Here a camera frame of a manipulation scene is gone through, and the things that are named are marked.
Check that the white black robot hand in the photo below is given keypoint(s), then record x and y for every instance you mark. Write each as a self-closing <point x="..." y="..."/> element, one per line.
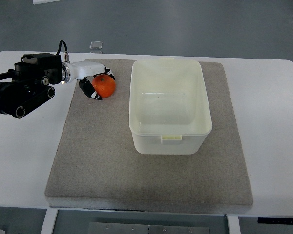
<point x="84" y="72"/>

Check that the small clear floor plate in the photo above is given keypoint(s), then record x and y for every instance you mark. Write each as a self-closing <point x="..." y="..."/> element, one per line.
<point x="96" y="45"/>

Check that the white object top edge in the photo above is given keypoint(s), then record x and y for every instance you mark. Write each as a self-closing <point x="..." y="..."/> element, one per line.
<point x="36" y="2"/>

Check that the white plastic box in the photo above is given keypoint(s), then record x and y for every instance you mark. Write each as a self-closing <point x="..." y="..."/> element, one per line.
<point x="168" y="106"/>

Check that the black control panel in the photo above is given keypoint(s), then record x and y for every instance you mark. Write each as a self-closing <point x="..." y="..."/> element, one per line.
<point x="269" y="220"/>

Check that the orange fruit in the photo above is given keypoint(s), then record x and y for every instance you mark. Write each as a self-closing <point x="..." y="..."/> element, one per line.
<point x="104" y="85"/>

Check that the white table leg left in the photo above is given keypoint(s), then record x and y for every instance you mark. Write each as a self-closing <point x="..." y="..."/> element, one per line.
<point x="49" y="221"/>

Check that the grey felt mat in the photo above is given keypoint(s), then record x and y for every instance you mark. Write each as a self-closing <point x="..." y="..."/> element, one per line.
<point x="96" y="165"/>

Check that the white table leg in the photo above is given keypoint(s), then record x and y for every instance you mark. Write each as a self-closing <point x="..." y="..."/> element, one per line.
<point x="49" y="221"/>
<point x="233" y="225"/>

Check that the white table leg right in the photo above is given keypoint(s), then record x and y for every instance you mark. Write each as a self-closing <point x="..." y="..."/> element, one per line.
<point x="233" y="225"/>

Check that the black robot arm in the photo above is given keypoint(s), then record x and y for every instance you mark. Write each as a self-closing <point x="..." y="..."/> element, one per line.
<point x="30" y="83"/>

